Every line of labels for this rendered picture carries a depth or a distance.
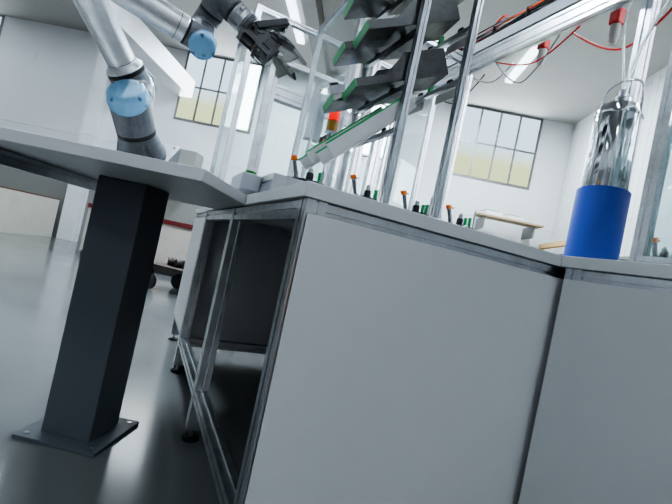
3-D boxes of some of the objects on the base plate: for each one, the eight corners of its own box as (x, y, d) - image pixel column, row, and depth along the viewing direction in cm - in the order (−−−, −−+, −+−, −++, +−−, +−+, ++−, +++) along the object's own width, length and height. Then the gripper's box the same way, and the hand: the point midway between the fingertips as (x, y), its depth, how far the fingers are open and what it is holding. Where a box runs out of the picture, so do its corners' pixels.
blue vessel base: (595, 269, 127) (612, 183, 128) (550, 264, 142) (566, 186, 142) (626, 278, 134) (642, 196, 134) (580, 272, 148) (595, 198, 149)
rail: (267, 202, 136) (274, 169, 136) (222, 208, 217) (226, 188, 217) (283, 206, 138) (290, 174, 138) (232, 211, 219) (237, 190, 219)
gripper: (230, 47, 132) (281, 96, 137) (241, 17, 119) (297, 73, 124) (247, 31, 135) (296, 80, 140) (260, 1, 122) (313, 56, 127)
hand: (299, 69), depth 133 cm, fingers open, 8 cm apart
